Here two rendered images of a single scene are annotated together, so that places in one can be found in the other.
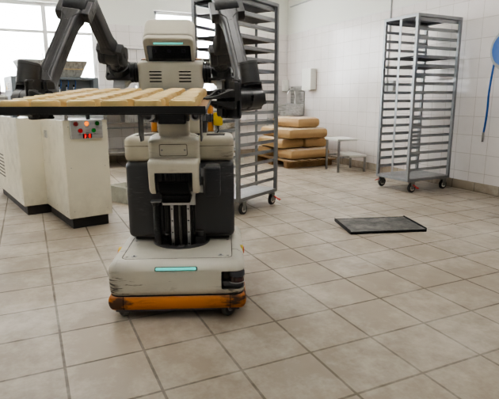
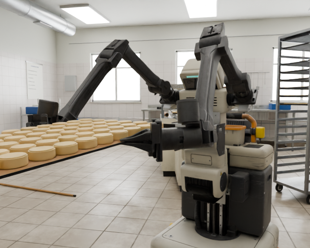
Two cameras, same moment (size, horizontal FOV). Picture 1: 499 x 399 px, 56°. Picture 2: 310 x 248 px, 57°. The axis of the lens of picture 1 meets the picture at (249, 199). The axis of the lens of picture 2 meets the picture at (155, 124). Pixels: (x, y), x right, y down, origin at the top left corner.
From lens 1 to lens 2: 0.80 m
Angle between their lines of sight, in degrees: 37
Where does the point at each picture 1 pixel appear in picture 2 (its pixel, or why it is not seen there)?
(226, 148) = (258, 160)
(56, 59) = (78, 96)
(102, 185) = not seen: hidden behind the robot
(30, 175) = (166, 152)
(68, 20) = (96, 67)
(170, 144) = (199, 154)
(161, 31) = (193, 67)
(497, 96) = not seen: outside the picture
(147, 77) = not seen: hidden behind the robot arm
